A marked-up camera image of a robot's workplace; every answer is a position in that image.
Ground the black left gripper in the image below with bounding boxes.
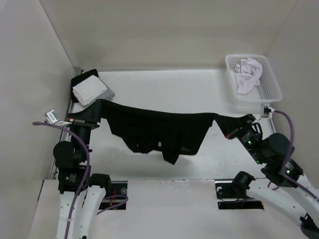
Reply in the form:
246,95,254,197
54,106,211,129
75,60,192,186
66,99,103,160

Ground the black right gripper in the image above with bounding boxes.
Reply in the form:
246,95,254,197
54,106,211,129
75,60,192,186
213,113,266,163

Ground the black tank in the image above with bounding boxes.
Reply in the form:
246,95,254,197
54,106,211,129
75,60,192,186
98,99,250,165
70,69,99,103

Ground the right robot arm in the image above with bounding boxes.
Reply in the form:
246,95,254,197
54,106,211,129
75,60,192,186
217,111,319,239

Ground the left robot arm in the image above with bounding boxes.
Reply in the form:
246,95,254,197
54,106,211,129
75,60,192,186
53,100,112,239

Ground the folded white tank top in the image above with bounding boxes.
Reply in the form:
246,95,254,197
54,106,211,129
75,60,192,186
72,75,108,106

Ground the folded grey tank top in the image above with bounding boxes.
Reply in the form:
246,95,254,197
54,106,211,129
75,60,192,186
99,87,115,100

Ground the folded black tank top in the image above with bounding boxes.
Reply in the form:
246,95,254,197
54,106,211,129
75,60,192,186
70,69,99,103

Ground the crumpled white tank top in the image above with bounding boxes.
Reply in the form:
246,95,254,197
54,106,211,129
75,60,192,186
235,58,263,95

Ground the white perforated plastic basket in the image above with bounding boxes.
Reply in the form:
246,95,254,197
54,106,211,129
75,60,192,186
225,54,283,107

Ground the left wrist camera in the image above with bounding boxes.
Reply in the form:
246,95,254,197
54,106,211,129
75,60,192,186
44,110,70,126

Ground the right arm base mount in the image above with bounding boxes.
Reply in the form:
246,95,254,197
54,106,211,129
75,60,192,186
215,180,264,210

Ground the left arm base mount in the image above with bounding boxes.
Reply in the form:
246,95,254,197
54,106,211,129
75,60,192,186
99,181,128,210

